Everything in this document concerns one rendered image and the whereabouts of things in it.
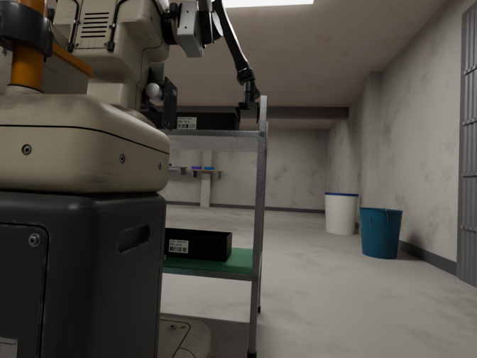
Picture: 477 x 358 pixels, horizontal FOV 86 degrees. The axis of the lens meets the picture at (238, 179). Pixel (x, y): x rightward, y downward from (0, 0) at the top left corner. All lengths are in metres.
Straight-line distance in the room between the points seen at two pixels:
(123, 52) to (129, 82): 0.08
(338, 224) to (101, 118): 4.52
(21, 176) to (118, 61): 0.48
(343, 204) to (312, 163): 4.28
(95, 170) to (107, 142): 0.04
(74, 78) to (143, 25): 0.30
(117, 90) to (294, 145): 8.17
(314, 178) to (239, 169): 2.47
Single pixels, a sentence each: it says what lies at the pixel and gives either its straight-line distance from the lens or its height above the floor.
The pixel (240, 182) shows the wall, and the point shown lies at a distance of 8.72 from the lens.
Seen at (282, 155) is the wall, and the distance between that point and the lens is 8.73.
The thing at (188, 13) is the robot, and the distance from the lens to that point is 0.87.
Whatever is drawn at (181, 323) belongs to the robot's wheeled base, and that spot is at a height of 0.28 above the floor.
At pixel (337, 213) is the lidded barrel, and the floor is 0.35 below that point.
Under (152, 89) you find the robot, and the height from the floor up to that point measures 0.99.
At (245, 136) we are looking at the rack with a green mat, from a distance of 1.11.
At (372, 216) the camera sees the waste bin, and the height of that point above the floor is 0.46.
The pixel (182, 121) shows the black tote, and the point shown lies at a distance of 1.32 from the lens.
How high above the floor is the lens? 0.71
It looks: 2 degrees up
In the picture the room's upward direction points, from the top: 3 degrees clockwise
